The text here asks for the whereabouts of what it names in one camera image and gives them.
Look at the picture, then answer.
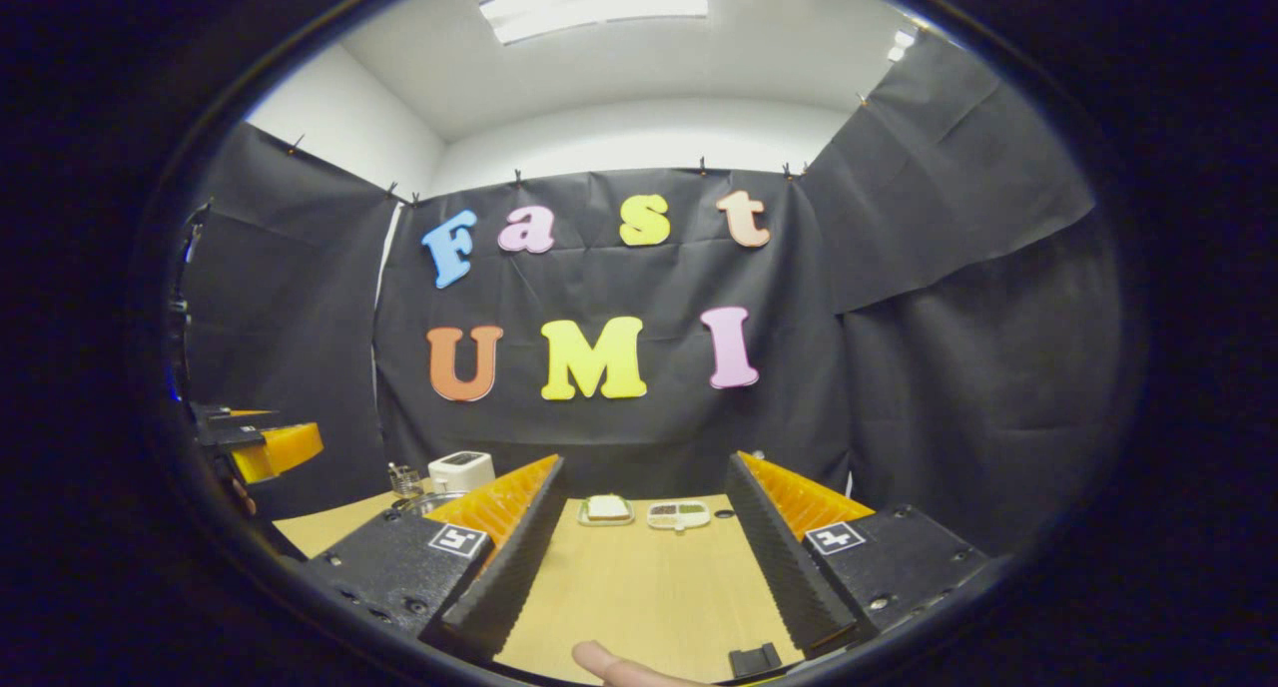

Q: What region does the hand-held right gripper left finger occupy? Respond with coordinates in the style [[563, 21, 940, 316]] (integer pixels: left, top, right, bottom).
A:
[[300, 453, 567, 661]]

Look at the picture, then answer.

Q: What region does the stainless steel pot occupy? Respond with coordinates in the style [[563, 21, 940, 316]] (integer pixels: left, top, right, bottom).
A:
[[392, 491, 470, 517]]

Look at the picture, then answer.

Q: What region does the small serving plate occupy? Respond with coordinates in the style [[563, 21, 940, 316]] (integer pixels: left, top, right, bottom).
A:
[[577, 494, 636, 527]]

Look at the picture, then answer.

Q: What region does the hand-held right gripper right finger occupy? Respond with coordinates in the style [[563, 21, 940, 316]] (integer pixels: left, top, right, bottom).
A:
[[724, 451, 991, 658]]

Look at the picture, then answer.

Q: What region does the large ceiling light panel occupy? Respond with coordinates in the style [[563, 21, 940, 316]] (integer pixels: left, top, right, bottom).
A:
[[479, 0, 710, 46]]

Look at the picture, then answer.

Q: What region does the white toaster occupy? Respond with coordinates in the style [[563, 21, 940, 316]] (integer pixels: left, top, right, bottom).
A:
[[427, 451, 496, 495]]

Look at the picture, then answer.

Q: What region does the black backdrop cloth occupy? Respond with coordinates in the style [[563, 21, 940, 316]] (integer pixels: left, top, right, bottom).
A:
[[175, 33, 1124, 558]]

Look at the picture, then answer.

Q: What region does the white divided grain tray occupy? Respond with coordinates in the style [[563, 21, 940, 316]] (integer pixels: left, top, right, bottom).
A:
[[647, 500, 712, 533]]

